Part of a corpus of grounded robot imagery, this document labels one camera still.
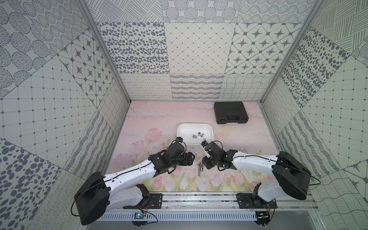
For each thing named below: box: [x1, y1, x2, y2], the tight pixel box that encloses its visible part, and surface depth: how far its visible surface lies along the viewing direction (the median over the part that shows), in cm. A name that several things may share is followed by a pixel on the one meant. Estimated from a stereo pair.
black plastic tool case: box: [213, 101, 249, 125], surface depth 109 cm
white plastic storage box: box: [176, 123, 215, 144], surface depth 101 cm
